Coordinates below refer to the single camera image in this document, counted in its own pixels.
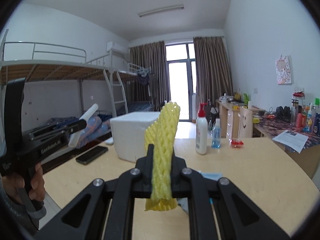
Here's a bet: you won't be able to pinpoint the wooden smiley chair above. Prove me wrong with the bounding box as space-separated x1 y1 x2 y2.
238 107 253 139

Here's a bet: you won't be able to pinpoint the glass balcony door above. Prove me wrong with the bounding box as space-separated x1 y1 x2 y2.
165 42 196 121

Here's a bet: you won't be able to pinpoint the wooden desk with drawers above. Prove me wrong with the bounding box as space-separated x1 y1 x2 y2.
216 100 242 139

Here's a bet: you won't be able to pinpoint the clear thermos bottle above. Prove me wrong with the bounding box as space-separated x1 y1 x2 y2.
290 98 299 127

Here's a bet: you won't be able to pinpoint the white air conditioner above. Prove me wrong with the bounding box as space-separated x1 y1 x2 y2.
106 42 128 55

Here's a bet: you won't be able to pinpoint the yellow foam fruit net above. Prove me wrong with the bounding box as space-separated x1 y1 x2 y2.
144 101 180 211

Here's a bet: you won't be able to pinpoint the blue face mask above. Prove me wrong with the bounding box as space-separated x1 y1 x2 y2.
201 172 223 181

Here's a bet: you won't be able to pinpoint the white styrofoam box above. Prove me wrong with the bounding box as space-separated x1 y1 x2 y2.
110 112 160 163

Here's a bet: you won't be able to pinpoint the ceiling tube light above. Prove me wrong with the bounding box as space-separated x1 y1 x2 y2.
138 4 184 18

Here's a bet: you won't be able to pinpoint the pink cartoon wall picture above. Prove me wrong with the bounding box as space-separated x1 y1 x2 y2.
276 56 292 85

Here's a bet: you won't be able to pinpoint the blue plaid quilt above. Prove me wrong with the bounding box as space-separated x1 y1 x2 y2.
47 114 113 150

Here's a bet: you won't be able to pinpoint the left hand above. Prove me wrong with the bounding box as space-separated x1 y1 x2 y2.
2 163 46 204

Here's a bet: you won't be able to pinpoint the blue spray bottle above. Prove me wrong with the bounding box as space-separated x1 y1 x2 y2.
212 118 221 148

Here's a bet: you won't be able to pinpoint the metal bunk bed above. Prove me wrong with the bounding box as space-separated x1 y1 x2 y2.
0 29 156 120

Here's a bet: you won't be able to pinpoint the left brown curtain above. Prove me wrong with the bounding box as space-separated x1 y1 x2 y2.
130 41 169 109

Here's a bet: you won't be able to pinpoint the printed paper sheet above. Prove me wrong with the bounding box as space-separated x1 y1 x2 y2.
272 130 309 153

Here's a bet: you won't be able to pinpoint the white lotion pump bottle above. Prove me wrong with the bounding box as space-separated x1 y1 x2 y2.
196 102 208 155

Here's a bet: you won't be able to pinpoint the brown curtain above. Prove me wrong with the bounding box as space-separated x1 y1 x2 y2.
193 37 233 103
130 41 169 109

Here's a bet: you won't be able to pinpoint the black headphones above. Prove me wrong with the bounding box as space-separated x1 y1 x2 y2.
276 106 291 122

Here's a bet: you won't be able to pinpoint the black smartphone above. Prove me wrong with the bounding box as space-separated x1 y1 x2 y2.
75 146 108 165

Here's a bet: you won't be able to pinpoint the right brown curtain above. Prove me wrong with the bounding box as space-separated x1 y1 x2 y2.
193 37 233 103

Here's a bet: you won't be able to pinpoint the red snack packet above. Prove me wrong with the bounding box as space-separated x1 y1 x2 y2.
229 139 244 148

